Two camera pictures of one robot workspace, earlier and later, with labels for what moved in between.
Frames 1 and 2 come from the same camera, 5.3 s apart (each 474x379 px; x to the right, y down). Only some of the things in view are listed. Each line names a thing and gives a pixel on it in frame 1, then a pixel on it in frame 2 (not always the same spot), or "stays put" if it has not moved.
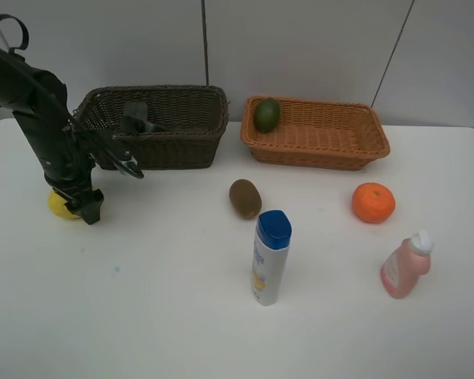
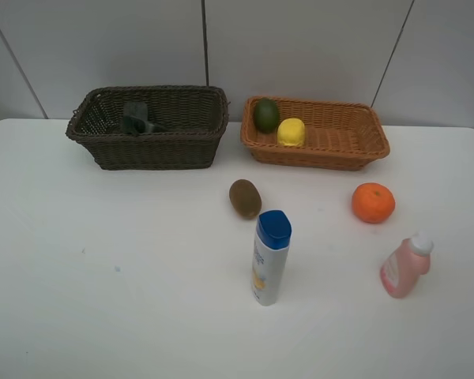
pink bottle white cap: x=409 y=260 stays put
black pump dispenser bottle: x=135 y=120 stays put
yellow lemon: x=56 y=204 -> x=291 y=133
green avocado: x=266 y=115 stays put
